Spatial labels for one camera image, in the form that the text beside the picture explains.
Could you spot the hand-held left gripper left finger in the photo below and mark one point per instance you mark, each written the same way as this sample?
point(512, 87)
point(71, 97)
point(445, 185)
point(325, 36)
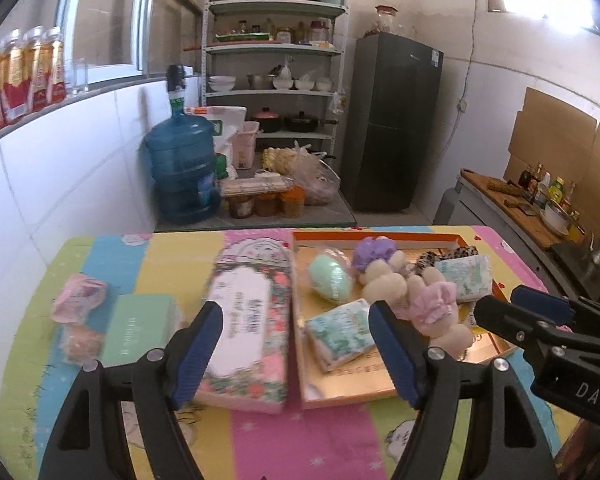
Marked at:
point(197, 355)

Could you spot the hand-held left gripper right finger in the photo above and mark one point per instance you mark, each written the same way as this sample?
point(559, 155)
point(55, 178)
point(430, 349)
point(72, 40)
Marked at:
point(394, 355)

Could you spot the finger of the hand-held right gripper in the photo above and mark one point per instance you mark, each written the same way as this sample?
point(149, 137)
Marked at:
point(504, 322)
point(544, 307)

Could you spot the orange box tray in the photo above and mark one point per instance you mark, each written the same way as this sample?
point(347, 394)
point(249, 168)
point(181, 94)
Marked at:
point(350, 385)

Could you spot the large leaf print tissue pack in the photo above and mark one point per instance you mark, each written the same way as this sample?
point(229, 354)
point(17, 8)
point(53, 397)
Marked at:
point(342, 332)

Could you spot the small leaf print tissue pack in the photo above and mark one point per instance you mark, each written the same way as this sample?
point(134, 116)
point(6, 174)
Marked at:
point(467, 277)

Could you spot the cream plush bear pink hat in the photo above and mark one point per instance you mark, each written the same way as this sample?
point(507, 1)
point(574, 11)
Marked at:
point(432, 302)

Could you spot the cream plush bear purple hat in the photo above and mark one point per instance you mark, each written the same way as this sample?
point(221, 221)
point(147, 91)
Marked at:
point(384, 287)

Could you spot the leopard print cloth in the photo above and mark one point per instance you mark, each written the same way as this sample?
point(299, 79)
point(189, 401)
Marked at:
point(427, 260)

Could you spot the mint green sponge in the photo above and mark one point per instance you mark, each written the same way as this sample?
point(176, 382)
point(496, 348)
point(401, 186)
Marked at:
point(330, 275)

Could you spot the pink floral tissue pack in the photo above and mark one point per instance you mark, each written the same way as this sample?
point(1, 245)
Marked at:
point(250, 320)

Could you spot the mint green tissue box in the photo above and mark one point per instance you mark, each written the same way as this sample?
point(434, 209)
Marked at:
point(140, 325)

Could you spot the steel kettle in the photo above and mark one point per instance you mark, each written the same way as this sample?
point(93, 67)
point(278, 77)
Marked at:
point(599, 252)

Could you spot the white mixing bowl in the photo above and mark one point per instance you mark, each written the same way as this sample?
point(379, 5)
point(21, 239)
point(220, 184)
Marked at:
point(554, 220)

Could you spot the colourful printed blanket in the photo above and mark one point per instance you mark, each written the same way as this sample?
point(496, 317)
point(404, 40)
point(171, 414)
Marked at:
point(180, 255)

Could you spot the grey counter cabinet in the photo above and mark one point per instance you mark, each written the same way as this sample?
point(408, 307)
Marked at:
point(479, 215)

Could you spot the orange item in plastic bag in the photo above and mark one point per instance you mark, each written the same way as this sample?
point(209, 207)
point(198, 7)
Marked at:
point(82, 345)

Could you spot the row of condiment bottles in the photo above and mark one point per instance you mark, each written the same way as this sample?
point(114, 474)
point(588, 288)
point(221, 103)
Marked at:
point(542, 190)

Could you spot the wooden cutting board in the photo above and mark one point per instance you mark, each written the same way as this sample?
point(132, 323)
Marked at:
point(494, 195)

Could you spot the pink towel in plastic bag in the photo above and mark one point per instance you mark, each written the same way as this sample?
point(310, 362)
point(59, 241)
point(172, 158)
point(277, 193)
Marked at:
point(77, 297)

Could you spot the low grey platform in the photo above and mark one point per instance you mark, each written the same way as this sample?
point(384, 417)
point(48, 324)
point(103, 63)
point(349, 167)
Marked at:
point(330, 215)

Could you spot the brown sauce jar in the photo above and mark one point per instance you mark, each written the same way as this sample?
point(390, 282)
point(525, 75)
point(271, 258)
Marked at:
point(241, 206)
point(268, 205)

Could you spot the brown cardboard sheet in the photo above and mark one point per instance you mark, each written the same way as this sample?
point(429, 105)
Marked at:
point(554, 130)

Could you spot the bundle of noodle packs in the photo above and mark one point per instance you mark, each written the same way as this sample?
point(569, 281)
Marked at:
point(255, 186)

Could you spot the orange spice jar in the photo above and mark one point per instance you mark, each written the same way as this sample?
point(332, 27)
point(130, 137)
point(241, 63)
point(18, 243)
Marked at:
point(293, 203)

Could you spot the clear plastic bag of food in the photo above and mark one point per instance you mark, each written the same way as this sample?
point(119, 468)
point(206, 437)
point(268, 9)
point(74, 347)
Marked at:
point(320, 180)

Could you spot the blue water jug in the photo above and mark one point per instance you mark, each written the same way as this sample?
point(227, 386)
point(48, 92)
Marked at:
point(180, 160)

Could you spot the bag of yellow snacks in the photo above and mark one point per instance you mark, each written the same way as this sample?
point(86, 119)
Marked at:
point(280, 160)

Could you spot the pink plastic basket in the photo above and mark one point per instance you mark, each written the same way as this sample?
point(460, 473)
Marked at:
point(245, 145)

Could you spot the dark grey refrigerator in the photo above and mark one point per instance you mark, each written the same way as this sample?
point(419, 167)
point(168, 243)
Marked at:
point(389, 125)

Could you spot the white printed sack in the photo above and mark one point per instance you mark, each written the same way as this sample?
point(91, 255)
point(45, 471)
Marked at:
point(225, 120)

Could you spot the black pot with red lid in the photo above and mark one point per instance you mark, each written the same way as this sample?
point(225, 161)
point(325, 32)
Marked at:
point(267, 121)

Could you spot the black wok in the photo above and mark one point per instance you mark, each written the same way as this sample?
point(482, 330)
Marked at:
point(302, 122)

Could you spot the small hanging plastic bag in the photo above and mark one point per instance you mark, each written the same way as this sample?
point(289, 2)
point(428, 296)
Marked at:
point(337, 105)

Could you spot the stack of white bowls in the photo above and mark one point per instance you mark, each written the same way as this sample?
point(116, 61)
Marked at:
point(222, 84)

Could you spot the black water pump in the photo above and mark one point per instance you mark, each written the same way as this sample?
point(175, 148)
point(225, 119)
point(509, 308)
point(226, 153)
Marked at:
point(176, 82)

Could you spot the steel pot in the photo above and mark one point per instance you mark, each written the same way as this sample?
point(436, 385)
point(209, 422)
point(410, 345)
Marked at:
point(261, 81)

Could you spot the clear drinking glass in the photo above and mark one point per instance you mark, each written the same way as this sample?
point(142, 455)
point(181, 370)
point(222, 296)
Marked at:
point(79, 77)

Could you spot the white metal shelf rack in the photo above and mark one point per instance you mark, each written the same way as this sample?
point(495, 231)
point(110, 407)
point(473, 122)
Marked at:
point(280, 51)

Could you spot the green tray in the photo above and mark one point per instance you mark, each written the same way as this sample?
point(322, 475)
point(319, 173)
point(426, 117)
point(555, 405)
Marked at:
point(245, 37)

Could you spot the glass jar with red lid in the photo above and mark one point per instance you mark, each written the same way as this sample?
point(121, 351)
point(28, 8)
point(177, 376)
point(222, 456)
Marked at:
point(386, 21)

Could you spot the sliding glass window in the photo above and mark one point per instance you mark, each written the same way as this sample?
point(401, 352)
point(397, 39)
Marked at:
point(105, 20)

